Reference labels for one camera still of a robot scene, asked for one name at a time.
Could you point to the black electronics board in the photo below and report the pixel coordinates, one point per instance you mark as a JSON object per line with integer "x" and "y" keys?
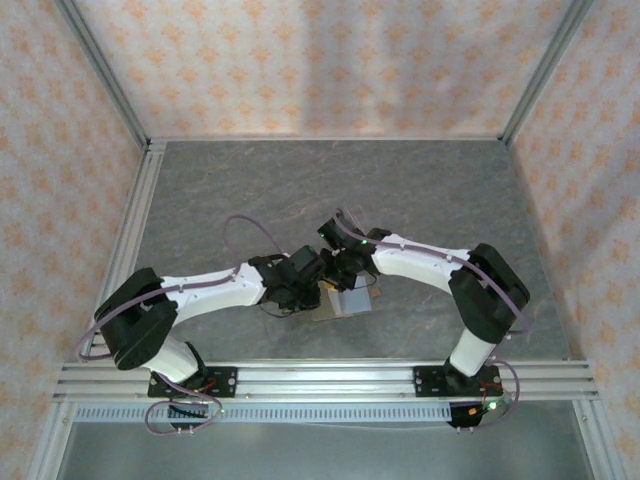
{"x": 187, "y": 411}
{"x": 465, "y": 417}

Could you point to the aluminium right frame leg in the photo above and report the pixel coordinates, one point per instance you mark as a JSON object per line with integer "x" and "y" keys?
{"x": 590, "y": 445}

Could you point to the blue-grey card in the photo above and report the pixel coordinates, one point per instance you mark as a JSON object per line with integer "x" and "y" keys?
{"x": 359, "y": 302}

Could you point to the aluminium frame leg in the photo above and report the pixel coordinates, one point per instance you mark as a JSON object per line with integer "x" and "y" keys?
{"x": 50, "y": 445}
{"x": 590, "y": 445}

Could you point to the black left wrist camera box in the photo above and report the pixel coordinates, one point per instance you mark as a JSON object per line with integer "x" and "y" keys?
{"x": 306, "y": 262}

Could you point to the black right electronics board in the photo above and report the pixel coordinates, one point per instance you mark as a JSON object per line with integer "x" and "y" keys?
{"x": 465, "y": 417}

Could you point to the aluminium right corner post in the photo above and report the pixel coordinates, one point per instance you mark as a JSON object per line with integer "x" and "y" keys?
{"x": 542, "y": 75}

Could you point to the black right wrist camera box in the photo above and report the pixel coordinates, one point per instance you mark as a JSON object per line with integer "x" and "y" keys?
{"x": 336, "y": 231}

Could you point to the aluminium left corner post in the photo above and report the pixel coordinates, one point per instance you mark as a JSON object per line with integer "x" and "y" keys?
{"x": 107, "y": 75}

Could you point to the small grey box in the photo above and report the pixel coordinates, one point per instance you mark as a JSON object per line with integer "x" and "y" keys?
{"x": 322, "y": 318}

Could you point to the aluminium left frame leg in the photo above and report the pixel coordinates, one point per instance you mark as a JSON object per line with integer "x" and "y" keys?
{"x": 50, "y": 445}

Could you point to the black left electronics board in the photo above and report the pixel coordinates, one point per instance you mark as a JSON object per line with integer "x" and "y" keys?
{"x": 187, "y": 411}

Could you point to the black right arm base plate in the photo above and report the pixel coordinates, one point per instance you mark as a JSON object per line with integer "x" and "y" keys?
{"x": 425, "y": 382}

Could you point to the grey metal panel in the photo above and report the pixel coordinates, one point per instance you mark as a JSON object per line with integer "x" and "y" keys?
{"x": 325, "y": 452}

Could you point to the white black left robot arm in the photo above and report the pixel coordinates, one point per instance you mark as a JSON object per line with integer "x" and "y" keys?
{"x": 215, "y": 295}

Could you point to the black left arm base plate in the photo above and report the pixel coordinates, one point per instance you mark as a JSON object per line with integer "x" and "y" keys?
{"x": 227, "y": 382}

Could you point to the aluminium rail along wall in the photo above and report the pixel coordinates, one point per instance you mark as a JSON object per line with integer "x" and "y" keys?
{"x": 325, "y": 137}

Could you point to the pale pink card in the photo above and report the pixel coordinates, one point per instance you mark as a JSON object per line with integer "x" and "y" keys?
{"x": 334, "y": 305}

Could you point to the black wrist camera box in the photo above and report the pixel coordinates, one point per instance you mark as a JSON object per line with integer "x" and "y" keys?
{"x": 336, "y": 231}
{"x": 306, "y": 262}

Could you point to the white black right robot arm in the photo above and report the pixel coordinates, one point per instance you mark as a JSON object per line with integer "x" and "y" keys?
{"x": 420, "y": 267}

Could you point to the aluminium left side rail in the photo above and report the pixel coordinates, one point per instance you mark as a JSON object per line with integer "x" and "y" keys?
{"x": 131, "y": 235}

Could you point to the aluminium corner post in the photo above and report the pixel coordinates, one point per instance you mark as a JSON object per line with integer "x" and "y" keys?
{"x": 107, "y": 75}
{"x": 542, "y": 75}

